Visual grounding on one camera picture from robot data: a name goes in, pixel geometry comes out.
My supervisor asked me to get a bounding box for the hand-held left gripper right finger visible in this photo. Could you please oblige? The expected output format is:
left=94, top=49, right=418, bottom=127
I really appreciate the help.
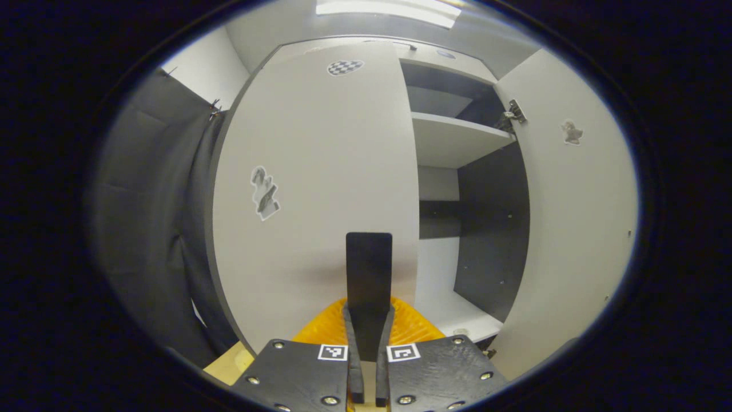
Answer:
left=375, top=296, right=510, bottom=412

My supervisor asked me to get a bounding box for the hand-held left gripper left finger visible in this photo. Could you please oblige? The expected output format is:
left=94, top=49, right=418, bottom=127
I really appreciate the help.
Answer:
left=229, top=298, right=365, bottom=412

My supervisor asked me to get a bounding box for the black door handle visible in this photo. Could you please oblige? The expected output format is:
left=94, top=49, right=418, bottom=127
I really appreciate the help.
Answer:
left=345, top=232, right=393, bottom=361

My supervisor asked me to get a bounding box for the grey double-door shoe cabinet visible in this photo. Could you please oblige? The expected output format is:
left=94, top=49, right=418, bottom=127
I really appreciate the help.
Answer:
left=274, top=35, right=532, bottom=352

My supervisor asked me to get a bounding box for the grey cabinet door box sticker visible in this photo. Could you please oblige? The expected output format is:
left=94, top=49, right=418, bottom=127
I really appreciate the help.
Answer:
left=493, top=49, right=639, bottom=381

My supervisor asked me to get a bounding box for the grey cabinet door checkered sticker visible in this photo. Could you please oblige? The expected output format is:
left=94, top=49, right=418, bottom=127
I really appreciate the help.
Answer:
left=206, top=41, right=421, bottom=355

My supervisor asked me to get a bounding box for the grey cabinet shelf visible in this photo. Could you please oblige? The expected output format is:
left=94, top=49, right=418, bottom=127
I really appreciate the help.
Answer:
left=412, top=112, right=516, bottom=169

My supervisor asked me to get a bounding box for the metal door hinge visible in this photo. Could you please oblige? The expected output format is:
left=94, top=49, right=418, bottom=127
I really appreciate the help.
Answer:
left=499, top=99, right=527, bottom=133

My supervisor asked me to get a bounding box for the black backdrop cloth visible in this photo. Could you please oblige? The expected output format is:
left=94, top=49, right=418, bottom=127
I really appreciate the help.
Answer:
left=86, top=72, right=241, bottom=370

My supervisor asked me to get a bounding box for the large ceiling light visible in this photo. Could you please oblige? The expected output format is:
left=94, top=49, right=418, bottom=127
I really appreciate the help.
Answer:
left=316, top=0, right=462, bottom=29

